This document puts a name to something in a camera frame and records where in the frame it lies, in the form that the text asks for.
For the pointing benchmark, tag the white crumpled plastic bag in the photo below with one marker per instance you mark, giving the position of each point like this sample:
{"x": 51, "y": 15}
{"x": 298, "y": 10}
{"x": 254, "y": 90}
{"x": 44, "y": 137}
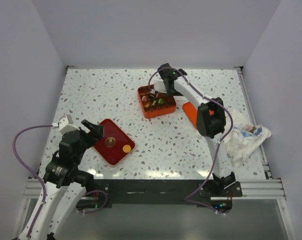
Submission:
{"x": 244, "y": 138}

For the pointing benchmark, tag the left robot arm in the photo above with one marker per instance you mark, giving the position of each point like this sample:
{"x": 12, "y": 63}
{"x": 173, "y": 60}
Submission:
{"x": 63, "y": 184}

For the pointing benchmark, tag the orange compartment cookie box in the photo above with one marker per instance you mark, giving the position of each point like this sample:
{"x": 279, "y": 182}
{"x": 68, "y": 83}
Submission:
{"x": 153, "y": 111}

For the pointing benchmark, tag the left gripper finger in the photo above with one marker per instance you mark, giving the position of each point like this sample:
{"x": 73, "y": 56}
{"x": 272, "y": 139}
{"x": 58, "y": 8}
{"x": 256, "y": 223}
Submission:
{"x": 97, "y": 132}
{"x": 88, "y": 124}

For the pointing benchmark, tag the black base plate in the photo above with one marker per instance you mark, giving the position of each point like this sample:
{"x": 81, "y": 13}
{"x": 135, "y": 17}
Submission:
{"x": 160, "y": 192}

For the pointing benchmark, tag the red cookie tray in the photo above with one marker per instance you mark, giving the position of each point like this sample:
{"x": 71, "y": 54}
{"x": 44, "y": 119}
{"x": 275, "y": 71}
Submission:
{"x": 110, "y": 147}

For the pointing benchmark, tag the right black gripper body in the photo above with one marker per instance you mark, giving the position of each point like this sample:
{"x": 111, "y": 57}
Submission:
{"x": 170, "y": 92}

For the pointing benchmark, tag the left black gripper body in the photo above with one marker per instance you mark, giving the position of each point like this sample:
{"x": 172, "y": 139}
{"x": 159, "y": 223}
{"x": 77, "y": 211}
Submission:
{"x": 88, "y": 139}

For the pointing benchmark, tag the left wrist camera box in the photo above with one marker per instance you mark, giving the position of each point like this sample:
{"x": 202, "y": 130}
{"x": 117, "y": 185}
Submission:
{"x": 66, "y": 125}

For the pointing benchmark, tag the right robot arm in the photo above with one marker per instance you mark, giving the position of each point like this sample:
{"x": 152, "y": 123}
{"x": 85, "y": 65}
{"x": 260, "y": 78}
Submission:
{"x": 213, "y": 121}

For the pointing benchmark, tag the orange box lid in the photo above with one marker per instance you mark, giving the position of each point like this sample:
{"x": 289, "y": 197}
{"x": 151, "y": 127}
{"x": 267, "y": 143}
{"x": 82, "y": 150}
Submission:
{"x": 192, "y": 113}

